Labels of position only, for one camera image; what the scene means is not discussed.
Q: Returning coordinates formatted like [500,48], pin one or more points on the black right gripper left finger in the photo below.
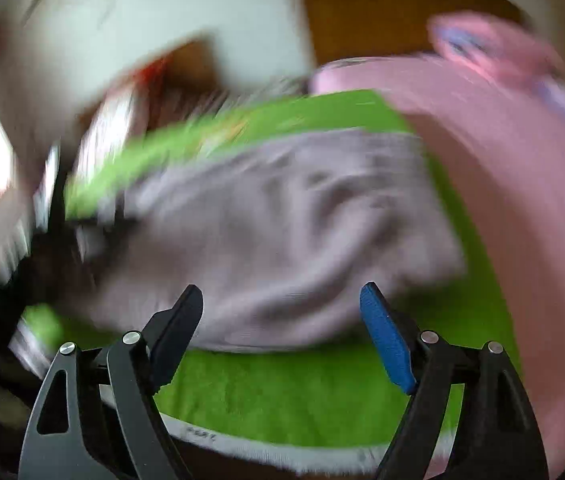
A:
[95,415]

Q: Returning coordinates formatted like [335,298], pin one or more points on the green cartoon blanket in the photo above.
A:
[334,394]

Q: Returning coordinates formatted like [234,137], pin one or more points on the pink bed sheet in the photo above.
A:
[505,153]

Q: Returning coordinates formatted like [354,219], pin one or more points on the red and white pillows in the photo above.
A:
[127,110]

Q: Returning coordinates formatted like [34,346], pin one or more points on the wooden headboard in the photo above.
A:
[170,86]
[354,28]

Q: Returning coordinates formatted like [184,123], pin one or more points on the folded pink floral quilt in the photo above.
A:
[497,49]

